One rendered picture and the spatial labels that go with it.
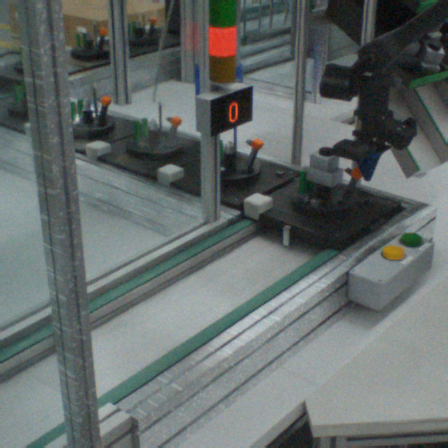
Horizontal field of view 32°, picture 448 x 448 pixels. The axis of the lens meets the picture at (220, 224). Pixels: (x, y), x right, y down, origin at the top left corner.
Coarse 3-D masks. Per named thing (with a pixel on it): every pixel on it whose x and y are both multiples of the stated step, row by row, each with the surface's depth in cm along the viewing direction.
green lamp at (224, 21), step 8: (208, 0) 139; (216, 0) 137; (224, 0) 137; (232, 0) 138; (208, 8) 140; (216, 8) 138; (224, 8) 137; (232, 8) 138; (208, 16) 140; (216, 16) 138; (224, 16) 138; (232, 16) 139; (216, 24) 139; (224, 24) 139; (232, 24) 139
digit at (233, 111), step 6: (234, 96) 146; (240, 96) 147; (228, 102) 145; (234, 102) 146; (240, 102) 148; (228, 108) 145; (234, 108) 147; (240, 108) 148; (228, 114) 146; (234, 114) 147; (240, 114) 149; (228, 120) 146; (234, 120) 148; (240, 120) 149; (228, 126) 147
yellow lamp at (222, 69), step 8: (216, 56) 142; (224, 56) 141; (232, 56) 142; (216, 64) 142; (224, 64) 142; (232, 64) 143; (216, 72) 143; (224, 72) 143; (232, 72) 143; (216, 80) 143; (224, 80) 143; (232, 80) 144
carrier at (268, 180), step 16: (224, 160) 177; (240, 160) 182; (256, 160) 187; (224, 176) 173; (240, 176) 173; (256, 176) 176; (272, 176) 178; (288, 176) 178; (224, 192) 170; (240, 192) 170; (256, 192) 170; (272, 192) 173; (240, 208) 166
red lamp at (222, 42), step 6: (210, 30) 140; (216, 30) 139; (222, 30) 139; (228, 30) 139; (234, 30) 140; (210, 36) 141; (216, 36) 140; (222, 36) 140; (228, 36) 140; (234, 36) 141; (210, 42) 141; (216, 42) 140; (222, 42) 140; (228, 42) 140; (234, 42) 141; (210, 48) 142; (216, 48) 141; (222, 48) 141; (228, 48) 141; (234, 48) 142; (216, 54) 141; (222, 54) 141; (228, 54) 141
